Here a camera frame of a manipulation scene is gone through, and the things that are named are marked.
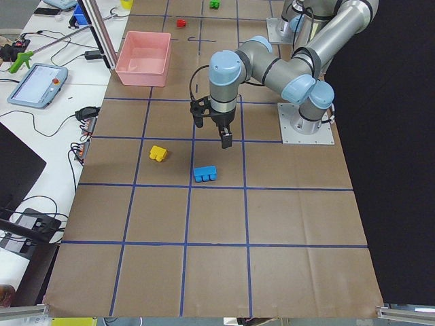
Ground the aluminium frame post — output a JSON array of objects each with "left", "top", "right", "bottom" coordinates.
[{"left": 77, "top": 0, "right": 118, "bottom": 70}]

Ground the blue toy block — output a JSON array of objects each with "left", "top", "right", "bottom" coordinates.
[{"left": 194, "top": 165, "right": 218, "bottom": 183}]

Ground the teach pendant tablet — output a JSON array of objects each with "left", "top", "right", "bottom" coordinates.
[{"left": 7, "top": 63, "right": 69, "bottom": 109}]

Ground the green toy block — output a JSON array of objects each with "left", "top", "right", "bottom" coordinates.
[{"left": 209, "top": 0, "right": 220, "bottom": 10}]

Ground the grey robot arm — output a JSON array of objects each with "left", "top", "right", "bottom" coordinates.
[
  {"left": 276, "top": 1, "right": 332, "bottom": 42},
  {"left": 190, "top": 1, "right": 379, "bottom": 149}
]

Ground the black power adapter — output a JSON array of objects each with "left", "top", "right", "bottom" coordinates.
[{"left": 84, "top": 50, "right": 103, "bottom": 60}]

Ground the red toy block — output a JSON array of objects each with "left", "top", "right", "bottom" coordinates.
[{"left": 176, "top": 19, "right": 187, "bottom": 28}]

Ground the green handled tool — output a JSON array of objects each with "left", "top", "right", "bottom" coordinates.
[{"left": 8, "top": 51, "right": 34, "bottom": 73}]

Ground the yellow toy block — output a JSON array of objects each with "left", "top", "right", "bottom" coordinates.
[{"left": 149, "top": 145, "right": 168, "bottom": 162}]

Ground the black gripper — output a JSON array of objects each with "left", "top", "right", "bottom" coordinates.
[{"left": 190, "top": 96, "right": 235, "bottom": 149}]

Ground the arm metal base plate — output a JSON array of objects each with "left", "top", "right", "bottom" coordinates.
[
  {"left": 277, "top": 103, "right": 335, "bottom": 145},
  {"left": 266, "top": 18, "right": 294, "bottom": 45}
]

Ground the pink plastic box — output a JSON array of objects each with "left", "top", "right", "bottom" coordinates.
[{"left": 116, "top": 31, "right": 171, "bottom": 87}]

